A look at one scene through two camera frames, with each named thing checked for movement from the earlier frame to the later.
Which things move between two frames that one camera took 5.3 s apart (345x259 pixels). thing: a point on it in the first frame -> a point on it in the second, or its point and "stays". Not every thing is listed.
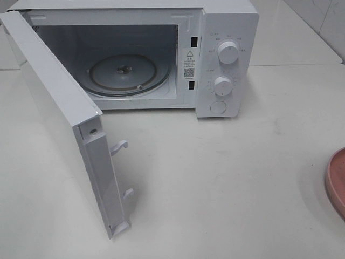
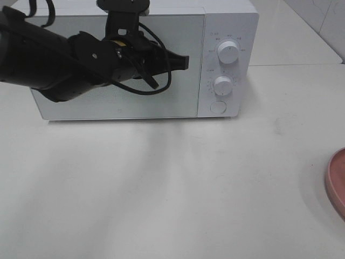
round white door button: [218, 107] stays
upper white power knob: [228, 52] stays
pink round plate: [335, 181] stays
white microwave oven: [74, 120] -> [179, 99]
